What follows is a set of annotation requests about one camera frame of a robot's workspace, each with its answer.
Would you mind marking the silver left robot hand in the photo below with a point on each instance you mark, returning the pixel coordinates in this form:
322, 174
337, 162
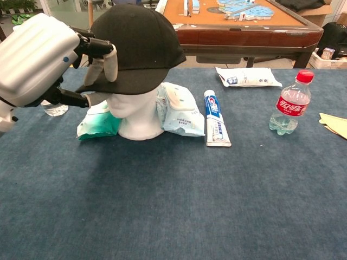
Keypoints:
35, 59

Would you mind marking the black baseball cap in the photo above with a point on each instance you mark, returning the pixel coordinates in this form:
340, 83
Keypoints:
135, 48

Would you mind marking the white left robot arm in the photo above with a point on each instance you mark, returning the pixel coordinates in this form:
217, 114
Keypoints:
5, 119

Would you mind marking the green label water bottle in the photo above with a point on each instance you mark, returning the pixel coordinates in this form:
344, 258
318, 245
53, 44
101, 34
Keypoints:
55, 109

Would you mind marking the white foam mannequin head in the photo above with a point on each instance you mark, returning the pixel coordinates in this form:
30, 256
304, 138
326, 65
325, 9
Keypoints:
138, 122

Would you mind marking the red label cola bottle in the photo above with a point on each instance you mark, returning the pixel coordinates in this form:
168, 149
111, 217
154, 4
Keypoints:
291, 105

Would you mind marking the dark wooden table leg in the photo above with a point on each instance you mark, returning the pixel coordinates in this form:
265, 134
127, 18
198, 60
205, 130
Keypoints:
2, 36

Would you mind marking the green fabric on floor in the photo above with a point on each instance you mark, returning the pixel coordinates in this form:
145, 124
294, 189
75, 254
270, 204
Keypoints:
20, 19

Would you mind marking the green wet wipes pack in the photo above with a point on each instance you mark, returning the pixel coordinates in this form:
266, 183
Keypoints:
95, 124

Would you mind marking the light blue wet wipes pack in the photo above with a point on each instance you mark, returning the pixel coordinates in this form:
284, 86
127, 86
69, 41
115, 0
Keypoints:
181, 116

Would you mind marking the upright mahjong tile row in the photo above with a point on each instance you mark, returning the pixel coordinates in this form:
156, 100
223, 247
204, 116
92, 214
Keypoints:
195, 6

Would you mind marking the blue white toothpaste tube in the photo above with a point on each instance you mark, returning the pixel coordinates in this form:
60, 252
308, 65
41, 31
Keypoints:
214, 113

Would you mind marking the blue table cloth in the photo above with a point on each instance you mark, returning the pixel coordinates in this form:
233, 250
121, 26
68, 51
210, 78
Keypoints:
173, 195

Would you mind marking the brown wooden mahjong table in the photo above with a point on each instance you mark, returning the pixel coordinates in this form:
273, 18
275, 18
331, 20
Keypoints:
244, 38

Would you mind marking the white flat wipes pack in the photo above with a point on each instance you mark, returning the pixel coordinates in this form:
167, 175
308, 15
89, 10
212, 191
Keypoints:
249, 77

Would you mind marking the blue mahjong tile cluster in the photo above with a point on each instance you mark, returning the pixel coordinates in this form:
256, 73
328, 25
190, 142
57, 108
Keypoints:
252, 10

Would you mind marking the black cloth on mahjong table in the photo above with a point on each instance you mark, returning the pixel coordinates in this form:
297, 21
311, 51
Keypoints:
298, 5

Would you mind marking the cardboard box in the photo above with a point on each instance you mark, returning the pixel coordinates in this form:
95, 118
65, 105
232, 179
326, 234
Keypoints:
322, 13

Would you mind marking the white plastic basket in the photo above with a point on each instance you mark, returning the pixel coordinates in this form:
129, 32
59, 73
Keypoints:
328, 63

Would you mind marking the black bag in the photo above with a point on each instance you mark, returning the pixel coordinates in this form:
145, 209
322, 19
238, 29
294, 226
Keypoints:
334, 35

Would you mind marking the yellow paper sheet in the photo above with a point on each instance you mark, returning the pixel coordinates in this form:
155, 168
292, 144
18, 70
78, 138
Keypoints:
336, 123

